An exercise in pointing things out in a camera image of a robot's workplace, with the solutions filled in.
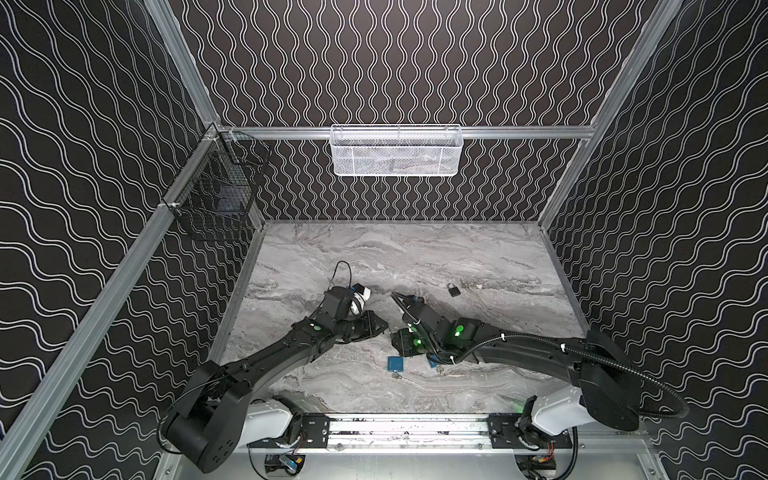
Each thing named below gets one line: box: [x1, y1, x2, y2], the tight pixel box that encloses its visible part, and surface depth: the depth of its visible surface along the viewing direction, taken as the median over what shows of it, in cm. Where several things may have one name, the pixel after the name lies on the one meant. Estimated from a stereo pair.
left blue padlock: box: [387, 356, 404, 379], surface depth 86 cm
